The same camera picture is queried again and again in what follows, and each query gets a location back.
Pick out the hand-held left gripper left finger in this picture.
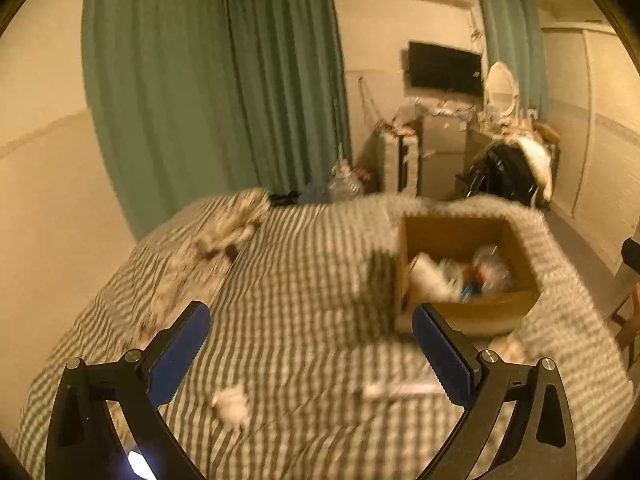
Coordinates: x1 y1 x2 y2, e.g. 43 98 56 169
45 301 213 480

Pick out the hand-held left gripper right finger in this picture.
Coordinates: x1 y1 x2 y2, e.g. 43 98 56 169
411 302 578 480

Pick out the long white wrapped stick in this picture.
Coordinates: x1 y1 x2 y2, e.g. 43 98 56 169
362 382 441 401

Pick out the crumpled white tissue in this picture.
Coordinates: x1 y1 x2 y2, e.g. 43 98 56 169
211 384 251 431

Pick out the white plastic bag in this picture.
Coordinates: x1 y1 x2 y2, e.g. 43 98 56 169
407 252 466 301

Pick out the crinkled clear plastic wrapper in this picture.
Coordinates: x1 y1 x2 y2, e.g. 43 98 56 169
472 244 513 293

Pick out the brown cardboard box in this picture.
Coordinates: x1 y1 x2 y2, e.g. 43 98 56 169
395 215 543 336

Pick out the crumpled striped cloth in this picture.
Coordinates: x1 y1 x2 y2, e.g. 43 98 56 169
192 189 271 261

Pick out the striped bed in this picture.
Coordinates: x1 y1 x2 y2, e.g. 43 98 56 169
10 192 636 480

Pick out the wooden chair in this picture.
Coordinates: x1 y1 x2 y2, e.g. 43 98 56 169
607 237 640 356

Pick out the grey refrigerator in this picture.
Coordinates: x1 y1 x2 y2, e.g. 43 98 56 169
420 112 471 198

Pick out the clear plastic bag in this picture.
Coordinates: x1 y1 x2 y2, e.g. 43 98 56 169
327 157 366 203

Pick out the white foam box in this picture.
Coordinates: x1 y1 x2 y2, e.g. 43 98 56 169
380 127 423 193

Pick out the white cloth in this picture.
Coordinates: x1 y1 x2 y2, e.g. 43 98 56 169
517 135 556 201

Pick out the wide green curtain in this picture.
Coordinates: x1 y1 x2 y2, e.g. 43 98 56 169
81 0 352 238

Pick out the oval white mirror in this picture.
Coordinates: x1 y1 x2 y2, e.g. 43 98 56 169
482 61 518 116

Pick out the narrow green curtain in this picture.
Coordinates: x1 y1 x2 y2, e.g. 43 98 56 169
474 0 551 121

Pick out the black wall television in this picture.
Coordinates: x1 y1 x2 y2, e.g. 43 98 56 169
407 41 483 96

